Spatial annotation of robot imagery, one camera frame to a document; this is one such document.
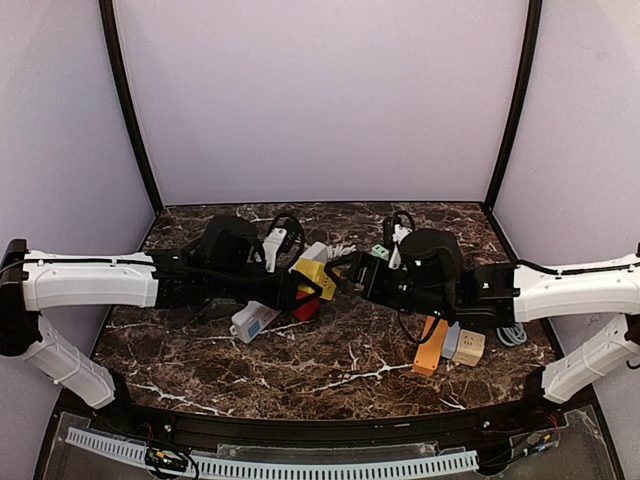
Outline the mint green plug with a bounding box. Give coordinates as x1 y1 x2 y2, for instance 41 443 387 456
371 244 390 261

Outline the beige cube socket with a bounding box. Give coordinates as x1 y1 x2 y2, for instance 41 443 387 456
452 329 486 367

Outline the white multi-socket power strip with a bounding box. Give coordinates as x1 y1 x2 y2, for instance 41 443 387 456
230 242 328 344

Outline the black enclosure frame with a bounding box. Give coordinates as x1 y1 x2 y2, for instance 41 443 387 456
34 0 626 480

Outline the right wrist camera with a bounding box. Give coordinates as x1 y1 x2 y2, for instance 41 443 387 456
383 210 415 270

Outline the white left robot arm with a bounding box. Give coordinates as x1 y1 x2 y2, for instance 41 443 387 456
1 214 322 410

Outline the light blue power strip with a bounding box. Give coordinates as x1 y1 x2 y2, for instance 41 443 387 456
441 322 460 360

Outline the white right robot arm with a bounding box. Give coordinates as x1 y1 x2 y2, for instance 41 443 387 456
324 229 639 404

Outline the grey coiled cable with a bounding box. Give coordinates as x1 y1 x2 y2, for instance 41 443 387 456
496 321 528 348

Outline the yellow cube socket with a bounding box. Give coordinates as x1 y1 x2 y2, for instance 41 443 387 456
294 258 337 301

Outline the white slotted cable duct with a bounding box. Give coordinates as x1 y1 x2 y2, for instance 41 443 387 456
65 427 479 479

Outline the orange power strip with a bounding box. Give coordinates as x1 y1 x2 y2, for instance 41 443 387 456
412 317 449 376

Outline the red cube socket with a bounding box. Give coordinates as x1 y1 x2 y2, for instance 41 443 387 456
292 298 320 322

